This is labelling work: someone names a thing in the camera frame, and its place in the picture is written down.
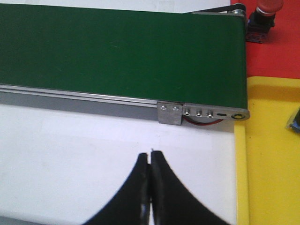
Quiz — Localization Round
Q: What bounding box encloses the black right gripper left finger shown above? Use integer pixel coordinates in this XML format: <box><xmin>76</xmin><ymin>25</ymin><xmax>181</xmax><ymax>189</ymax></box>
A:
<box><xmin>85</xmin><ymin>153</ymin><xmax>150</xmax><ymax>225</ymax></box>

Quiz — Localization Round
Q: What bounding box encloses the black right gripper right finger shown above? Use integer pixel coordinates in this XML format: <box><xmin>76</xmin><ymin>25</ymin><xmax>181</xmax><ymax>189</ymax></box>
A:
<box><xmin>150</xmin><ymin>150</ymin><xmax>228</xmax><ymax>225</ymax></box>

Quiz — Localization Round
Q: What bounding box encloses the yellow mushroom push button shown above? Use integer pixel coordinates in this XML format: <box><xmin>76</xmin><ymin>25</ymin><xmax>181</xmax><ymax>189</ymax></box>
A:
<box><xmin>286</xmin><ymin>110</ymin><xmax>300</xmax><ymax>134</ymax></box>

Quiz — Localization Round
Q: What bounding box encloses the red mushroom push button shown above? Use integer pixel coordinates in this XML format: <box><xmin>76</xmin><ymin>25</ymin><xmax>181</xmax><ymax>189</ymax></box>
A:
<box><xmin>246</xmin><ymin>0</ymin><xmax>284</xmax><ymax>44</ymax></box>

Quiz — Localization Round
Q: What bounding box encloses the yellow plate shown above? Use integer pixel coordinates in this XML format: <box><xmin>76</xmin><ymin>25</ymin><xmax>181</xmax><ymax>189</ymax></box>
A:
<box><xmin>234</xmin><ymin>76</ymin><xmax>300</xmax><ymax>225</ymax></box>

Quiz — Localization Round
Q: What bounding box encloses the green conveyor belt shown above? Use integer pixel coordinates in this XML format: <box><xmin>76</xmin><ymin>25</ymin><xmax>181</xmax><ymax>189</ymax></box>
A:
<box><xmin>0</xmin><ymin>4</ymin><xmax>247</xmax><ymax>109</ymax></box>

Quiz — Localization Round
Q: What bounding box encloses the red plate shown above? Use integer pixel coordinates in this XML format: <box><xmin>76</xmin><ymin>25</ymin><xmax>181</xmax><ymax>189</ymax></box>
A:
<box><xmin>230</xmin><ymin>0</ymin><xmax>300</xmax><ymax>80</ymax></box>

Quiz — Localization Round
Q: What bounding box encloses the red cable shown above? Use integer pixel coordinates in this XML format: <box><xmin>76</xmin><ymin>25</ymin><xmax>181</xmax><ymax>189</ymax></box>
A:
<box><xmin>182</xmin><ymin>117</ymin><xmax>224</xmax><ymax>126</ymax></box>

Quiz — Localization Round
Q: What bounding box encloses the metal conveyor end bracket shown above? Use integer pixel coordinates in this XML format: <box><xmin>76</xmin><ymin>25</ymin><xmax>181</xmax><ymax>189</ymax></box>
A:
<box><xmin>157</xmin><ymin>102</ymin><xmax>250</xmax><ymax>125</ymax></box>

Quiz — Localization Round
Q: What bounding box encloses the aluminium conveyor side rail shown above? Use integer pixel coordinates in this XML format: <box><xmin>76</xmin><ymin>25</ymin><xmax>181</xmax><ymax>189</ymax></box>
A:
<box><xmin>0</xmin><ymin>84</ymin><xmax>158</xmax><ymax>120</ymax></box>

